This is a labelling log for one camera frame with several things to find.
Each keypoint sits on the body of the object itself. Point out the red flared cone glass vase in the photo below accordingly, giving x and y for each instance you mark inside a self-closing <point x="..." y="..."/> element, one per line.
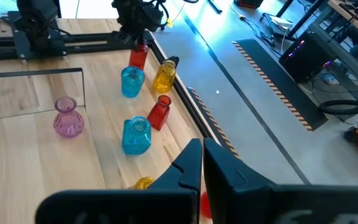
<point x="205" y="205"/>

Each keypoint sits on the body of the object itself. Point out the purple dimpled flared glass vase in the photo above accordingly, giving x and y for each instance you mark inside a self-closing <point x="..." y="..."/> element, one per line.
<point x="68" y="123"/>

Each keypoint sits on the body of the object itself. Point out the small yellow checkered glass vase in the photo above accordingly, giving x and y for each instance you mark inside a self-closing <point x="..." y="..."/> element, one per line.
<point x="143" y="183"/>

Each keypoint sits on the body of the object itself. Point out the red ribbed cylinder glass vase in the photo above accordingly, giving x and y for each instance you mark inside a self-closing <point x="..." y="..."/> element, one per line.
<point x="138" y="59"/>

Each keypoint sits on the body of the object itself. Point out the black mat with orange stripes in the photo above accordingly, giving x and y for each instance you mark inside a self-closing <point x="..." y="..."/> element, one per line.
<point x="275" y="71"/>
<point x="211" y="123"/>

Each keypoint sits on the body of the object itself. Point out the black computer with purple lights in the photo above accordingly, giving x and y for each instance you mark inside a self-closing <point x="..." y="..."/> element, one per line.
<point x="306" y="59"/>

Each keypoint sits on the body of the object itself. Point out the grey workbench with wooden top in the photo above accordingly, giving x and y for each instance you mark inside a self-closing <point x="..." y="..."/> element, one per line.
<point x="343" y="59"/>

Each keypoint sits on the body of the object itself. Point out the blue square patterned glass vase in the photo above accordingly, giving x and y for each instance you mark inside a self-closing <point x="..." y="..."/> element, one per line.
<point x="136" y="138"/>

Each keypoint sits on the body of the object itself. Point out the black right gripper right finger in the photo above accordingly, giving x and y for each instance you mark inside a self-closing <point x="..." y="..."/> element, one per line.
<point x="235" y="193"/>

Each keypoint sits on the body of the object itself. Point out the large blue embossed glass vase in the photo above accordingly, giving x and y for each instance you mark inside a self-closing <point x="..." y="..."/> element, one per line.
<point x="131" y="84"/>

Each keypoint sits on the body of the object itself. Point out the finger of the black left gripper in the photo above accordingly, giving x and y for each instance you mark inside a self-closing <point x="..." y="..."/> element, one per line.
<point x="135" y="37"/>
<point x="144" y="37"/>

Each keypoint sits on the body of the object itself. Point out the wooden shelf with black frame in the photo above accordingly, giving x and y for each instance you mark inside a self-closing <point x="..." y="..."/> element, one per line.
<point x="26" y="155"/>

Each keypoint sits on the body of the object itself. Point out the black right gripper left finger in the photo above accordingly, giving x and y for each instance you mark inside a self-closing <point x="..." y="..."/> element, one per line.
<point x="182" y="186"/>

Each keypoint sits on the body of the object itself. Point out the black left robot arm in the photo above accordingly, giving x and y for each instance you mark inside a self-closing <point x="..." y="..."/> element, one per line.
<point x="37" y="21"/>

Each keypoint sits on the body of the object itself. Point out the small red ribbed square vase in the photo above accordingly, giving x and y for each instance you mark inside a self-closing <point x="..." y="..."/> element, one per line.
<point x="158" y="116"/>

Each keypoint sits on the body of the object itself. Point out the tall yellow ribbed glass vase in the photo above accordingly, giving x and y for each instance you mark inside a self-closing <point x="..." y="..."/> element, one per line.
<point x="164" y="79"/>

